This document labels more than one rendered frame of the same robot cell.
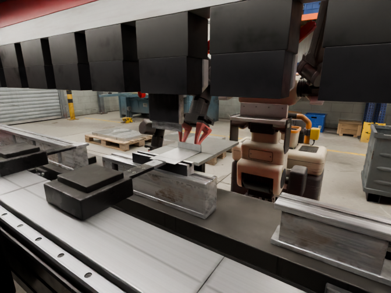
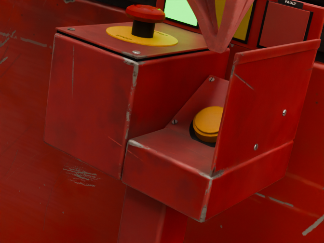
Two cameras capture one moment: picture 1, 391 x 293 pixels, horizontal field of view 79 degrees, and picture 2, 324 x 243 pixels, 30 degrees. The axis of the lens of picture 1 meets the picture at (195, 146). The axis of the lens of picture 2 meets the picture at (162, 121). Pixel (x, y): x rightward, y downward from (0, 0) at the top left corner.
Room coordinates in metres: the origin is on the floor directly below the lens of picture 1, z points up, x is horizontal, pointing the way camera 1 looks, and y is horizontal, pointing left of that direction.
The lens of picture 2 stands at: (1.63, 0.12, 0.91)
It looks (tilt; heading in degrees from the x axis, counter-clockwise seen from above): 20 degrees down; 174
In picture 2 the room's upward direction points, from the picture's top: 10 degrees clockwise
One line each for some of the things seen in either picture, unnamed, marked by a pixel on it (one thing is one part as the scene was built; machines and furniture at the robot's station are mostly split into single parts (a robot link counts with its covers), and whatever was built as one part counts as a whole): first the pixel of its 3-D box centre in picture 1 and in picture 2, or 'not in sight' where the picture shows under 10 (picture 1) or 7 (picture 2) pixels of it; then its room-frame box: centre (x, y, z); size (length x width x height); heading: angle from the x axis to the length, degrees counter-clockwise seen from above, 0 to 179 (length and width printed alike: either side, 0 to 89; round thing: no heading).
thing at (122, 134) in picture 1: (120, 133); not in sight; (4.64, 1.50, 0.17); 0.99 x 0.63 x 0.05; 56
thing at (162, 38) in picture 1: (172, 57); not in sight; (0.61, 0.05, 1.26); 0.15 x 0.09 x 0.17; 57
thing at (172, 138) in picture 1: (191, 140); not in sight; (3.93, 0.06, 0.20); 1.01 x 0.63 x 0.12; 61
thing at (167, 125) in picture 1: (165, 111); not in sight; (0.62, 0.08, 1.13); 0.10 x 0.02 x 0.10; 57
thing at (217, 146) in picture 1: (196, 147); not in sight; (0.74, 0.00, 1.00); 0.26 x 0.18 x 0.01; 147
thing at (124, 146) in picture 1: (120, 138); not in sight; (4.64, 1.50, 0.07); 1.20 x 0.80 x 0.14; 56
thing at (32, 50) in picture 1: (46, 65); not in sight; (0.94, 0.56, 1.26); 0.15 x 0.09 x 0.17; 57
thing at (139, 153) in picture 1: (160, 161); not in sight; (0.63, 0.10, 0.99); 0.20 x 0.03 x 0.03; 57
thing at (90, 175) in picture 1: (120, 174); not in sight; (0.48, 0.16, 1.01); 0.26 x 0.12 x 0.05; 147
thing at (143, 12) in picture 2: not in sight; (143, 24); (1.04, 0.15, 0.79); 0.04 x 0.04 x 0.04
